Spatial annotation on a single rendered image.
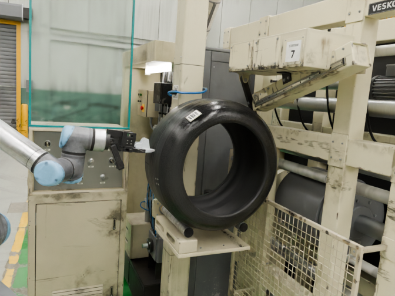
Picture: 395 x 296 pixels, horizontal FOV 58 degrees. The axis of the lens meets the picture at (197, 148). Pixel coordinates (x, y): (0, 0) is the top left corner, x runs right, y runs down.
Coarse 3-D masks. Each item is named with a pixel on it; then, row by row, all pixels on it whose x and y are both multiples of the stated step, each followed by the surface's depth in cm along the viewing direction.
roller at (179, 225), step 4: (160, 208) 187; (164, 208) 183; (164, 212) 182; (168, 212) 178; (168, 216) 176; (172, 216) 172; (172, 220) 170; (176, 220) 167; (176, 224) 165; (180, 224) 162; (184, 224) 161; (180, 228) 160; (184, 228) 158; (188, 228) 157; (184, 232) 157; (188, 232) 157; (192, 232) 158; (188, 236) 157
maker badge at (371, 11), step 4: (384, 0) 140; (388, 0) 138; (392, 0) 137; (372, 4) 145; (376, 4) 143; (380, 4) 142; (384, 4) 140; (388, 4) 138; (392, 4) 137; (372, 8) 145; (376, 8) 143; (380, 8) 142; (384, 8) 140; (388, 8) 138; (392, 8) 137; (368, 12) 147; (372, 12) 145; (376, 12) 143; (380, 12) 142
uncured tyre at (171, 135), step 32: (160, 128) 158; (192, 128) 146; (256, 128) 158; (160, 160) 147; (256, 160) 184; (160, 192) 150; (224, 192) 189; (256, 192) 165; (192, 224) 156; (224, 224) 159
